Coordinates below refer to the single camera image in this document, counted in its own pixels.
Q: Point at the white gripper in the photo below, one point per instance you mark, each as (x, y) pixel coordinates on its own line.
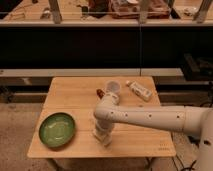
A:
(103, 128)

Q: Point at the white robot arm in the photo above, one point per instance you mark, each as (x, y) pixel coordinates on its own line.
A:
(193, 121)

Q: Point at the wooden table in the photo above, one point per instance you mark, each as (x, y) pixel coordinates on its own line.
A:
(77, 97)

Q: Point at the green round plate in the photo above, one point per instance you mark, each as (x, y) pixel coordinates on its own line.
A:
(57, 130)

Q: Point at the white plastic bottle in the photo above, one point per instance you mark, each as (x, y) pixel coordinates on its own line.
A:
(139, 90)

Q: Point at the long grey shelf bench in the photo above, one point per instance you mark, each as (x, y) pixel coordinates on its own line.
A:
(90, 72)

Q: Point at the brown tray with items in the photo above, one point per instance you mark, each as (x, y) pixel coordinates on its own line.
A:
(132, 8)

